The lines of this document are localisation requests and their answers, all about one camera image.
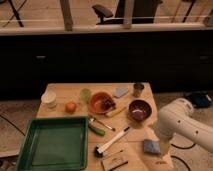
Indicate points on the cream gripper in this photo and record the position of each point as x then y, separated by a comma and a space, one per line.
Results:
164, 147

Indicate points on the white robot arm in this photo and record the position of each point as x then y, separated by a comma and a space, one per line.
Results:
175, 117

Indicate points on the light blue sponge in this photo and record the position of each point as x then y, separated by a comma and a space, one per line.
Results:
119, 92

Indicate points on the green plastic tray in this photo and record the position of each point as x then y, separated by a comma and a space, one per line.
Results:
55, 144

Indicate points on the maroon bowl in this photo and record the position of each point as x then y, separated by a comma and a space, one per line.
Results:
140, 110

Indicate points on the small wooden block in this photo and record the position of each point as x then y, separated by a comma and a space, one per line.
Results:
114, 161

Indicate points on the dark blue floor object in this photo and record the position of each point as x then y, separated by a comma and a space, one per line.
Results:
199, 99

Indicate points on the yellow banana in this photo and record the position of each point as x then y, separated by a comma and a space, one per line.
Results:
115, 112

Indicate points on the metal cup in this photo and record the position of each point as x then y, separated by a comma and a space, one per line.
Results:
138, 88

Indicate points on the green cucumber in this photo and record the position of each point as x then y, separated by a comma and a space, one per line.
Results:
97, 130

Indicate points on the dark grapes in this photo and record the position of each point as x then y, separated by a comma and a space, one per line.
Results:
108, 104

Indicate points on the metal spoon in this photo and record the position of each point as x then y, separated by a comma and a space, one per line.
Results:
98, 121

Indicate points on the orange bowl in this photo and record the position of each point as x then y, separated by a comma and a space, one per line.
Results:
95, 103

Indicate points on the green plastic cup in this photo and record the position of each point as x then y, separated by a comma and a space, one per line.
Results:
85, 95

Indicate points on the orange fruit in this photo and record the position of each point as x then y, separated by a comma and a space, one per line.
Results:
70, 107

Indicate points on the white cup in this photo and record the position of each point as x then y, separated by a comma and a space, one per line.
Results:
49, 99

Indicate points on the black office chair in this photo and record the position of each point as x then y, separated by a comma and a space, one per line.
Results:
144, 12

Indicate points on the white handled dish brush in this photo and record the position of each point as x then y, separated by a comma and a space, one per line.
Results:
98, 152

